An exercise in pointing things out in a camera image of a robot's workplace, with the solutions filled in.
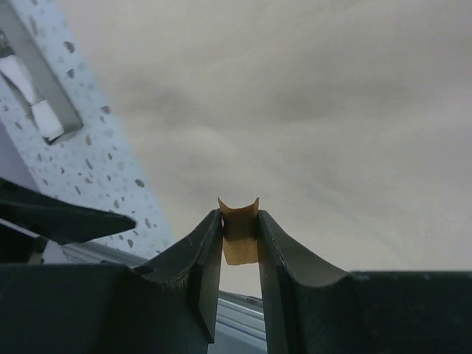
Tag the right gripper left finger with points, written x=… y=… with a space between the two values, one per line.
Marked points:
x=166 y=305

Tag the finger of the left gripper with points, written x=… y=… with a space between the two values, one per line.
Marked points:
x=56 y=220

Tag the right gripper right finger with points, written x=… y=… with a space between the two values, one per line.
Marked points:
x=312 y=306

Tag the white gauze pad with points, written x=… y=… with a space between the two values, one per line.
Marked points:
x=45 y=118
x=16 y=72

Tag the beige surgical drape cloth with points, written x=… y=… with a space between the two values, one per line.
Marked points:
x=349 y=121

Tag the metal instrument tray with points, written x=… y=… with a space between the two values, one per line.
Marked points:
x=15 y=40

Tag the aluminium rail frame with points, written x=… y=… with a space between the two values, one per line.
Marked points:
x=240 y=326

